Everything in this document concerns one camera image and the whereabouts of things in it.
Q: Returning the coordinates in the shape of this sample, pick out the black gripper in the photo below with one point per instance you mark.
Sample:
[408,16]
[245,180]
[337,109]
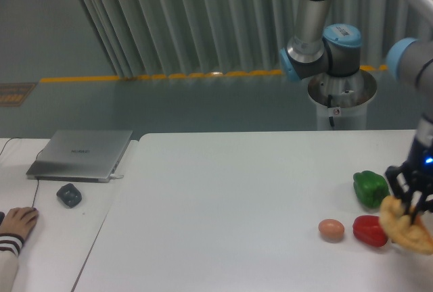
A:
[416,169]

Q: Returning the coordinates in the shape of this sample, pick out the triangular golden bread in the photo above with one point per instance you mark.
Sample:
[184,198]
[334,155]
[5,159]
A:
[410,233]

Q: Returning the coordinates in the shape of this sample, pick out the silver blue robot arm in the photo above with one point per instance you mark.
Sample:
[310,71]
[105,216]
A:
[335,50]

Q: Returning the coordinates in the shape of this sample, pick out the white striped sleeve forearm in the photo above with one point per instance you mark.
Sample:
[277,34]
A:
[11,245]

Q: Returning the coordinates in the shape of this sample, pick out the person's bare hand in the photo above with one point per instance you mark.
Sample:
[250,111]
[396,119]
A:
[20,222]

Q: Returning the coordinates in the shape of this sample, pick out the green bell pepper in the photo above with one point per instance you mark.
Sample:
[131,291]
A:
[370,188]

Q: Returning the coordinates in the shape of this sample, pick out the red bell pepper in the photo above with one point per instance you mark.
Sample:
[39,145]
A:
[367,229]

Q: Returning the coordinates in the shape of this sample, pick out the brown egg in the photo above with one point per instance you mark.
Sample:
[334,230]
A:
[331,229]

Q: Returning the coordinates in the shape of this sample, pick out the white usb plug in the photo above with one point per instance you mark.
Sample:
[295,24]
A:
[116,176]

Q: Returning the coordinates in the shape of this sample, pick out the grey pleated curtain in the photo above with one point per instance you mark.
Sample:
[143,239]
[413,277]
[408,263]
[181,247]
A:
[148,37]

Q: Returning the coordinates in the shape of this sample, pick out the silver closed laptop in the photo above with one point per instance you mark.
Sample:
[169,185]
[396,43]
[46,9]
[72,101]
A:
[81,155]

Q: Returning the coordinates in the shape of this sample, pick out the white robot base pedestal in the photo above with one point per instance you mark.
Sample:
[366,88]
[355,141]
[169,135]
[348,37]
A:
[342,103]

